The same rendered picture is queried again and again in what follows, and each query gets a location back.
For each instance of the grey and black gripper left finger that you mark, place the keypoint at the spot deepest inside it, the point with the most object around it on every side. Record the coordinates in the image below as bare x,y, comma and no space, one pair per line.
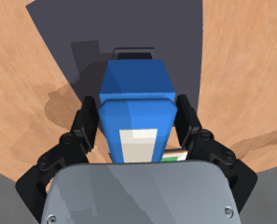
32,185

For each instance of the blue self-inking stamp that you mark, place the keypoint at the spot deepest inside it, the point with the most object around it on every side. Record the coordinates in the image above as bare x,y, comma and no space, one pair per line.
137,110

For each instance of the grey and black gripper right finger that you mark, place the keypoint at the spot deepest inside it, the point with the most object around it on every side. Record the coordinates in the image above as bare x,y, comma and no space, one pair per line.
191,136

